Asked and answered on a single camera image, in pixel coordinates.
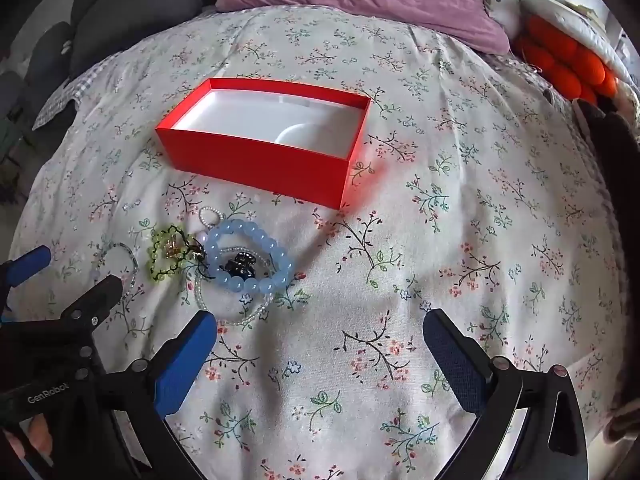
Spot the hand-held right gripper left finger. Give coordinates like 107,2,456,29
100,309,219,480

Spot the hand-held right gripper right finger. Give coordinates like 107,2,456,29
422,308,590,480

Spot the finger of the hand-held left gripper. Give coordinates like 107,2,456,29
42,275,124,387
0,245,53,292

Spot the clear bead bracelet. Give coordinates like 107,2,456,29
192,247,282,326
92,241,142,292

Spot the green bead bracelet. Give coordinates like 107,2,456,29
146,225,207,284

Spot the black charm bracelet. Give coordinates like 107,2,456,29
222,254,259,279

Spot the small pearl bracelet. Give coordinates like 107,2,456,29
197,207,224,234

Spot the blue bead bracelet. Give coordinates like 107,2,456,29
204,218,296,297

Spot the red cardboard box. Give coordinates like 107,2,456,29
155,78,372,211

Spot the person's left hand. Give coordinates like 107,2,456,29
0,412,57,480

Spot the floral bedsheet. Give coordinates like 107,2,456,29
7,2,632,480

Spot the checked cloth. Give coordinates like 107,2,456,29
32,57,132,132

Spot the grey sofa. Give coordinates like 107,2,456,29
0,0,251,83

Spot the orange cushion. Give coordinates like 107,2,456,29
514,15,622,104

